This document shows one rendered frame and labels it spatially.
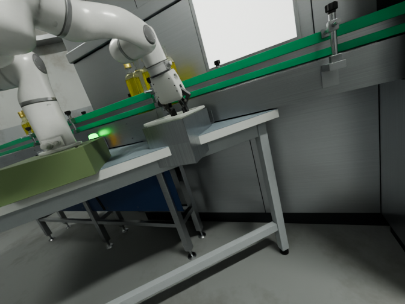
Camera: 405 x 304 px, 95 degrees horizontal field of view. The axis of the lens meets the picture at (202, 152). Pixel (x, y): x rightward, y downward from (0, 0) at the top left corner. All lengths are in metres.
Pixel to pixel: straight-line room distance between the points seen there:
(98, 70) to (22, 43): 1.05
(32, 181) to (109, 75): 0.93
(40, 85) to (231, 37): 0.76
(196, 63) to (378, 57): 0.71
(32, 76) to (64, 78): 3.45
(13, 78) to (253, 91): 0.78
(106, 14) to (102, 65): 0.95
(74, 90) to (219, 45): 3.43
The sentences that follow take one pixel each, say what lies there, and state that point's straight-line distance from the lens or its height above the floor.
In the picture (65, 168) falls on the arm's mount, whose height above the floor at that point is 0.79.
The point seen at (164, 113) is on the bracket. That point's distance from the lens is 0.86.
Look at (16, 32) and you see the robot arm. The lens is 0.47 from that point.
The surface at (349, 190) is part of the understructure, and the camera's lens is 1.20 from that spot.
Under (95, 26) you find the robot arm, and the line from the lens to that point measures 0.54.
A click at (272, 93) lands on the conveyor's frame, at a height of 0.81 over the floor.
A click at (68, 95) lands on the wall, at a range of 4.18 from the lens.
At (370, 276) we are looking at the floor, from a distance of 1.15.
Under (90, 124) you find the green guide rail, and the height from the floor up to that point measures 0.90.
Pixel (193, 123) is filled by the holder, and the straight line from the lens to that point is 0.65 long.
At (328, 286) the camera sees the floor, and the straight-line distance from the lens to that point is 1.09.
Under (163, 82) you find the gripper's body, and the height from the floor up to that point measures 0.95.
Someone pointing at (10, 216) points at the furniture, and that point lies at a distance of 0.87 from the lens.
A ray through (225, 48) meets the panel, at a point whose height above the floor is 1.06.
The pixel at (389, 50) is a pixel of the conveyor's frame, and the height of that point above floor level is 0.85.
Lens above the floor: 0.87
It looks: 16 degrees down
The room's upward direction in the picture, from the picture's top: 17 degrees counter-clockwise
